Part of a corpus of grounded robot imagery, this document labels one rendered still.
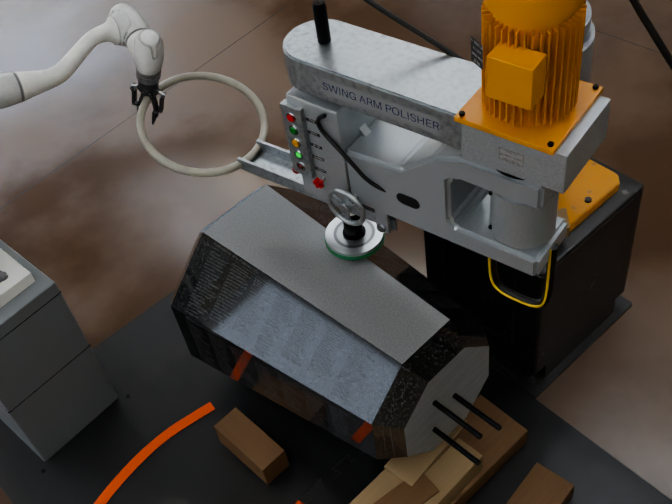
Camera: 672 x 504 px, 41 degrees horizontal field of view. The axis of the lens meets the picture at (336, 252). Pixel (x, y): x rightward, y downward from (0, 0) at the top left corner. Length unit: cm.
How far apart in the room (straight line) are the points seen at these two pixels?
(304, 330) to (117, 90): 290
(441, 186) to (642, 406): 157
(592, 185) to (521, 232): 94
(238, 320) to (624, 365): 163
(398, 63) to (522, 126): 45
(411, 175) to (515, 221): 34
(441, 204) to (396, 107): 35
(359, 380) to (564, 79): 127
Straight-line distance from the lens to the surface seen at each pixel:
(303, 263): 322
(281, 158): 330
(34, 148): 546
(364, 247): 317
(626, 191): 353
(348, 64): 258
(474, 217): 272
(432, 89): 246
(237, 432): 365
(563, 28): 213
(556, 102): 226
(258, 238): 334
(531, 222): 255
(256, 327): 324
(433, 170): 257
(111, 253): 464
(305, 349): 311
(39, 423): 384
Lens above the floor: 319
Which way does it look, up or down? 48 degrees down
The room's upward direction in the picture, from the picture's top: 10 degrees counter-clockwise
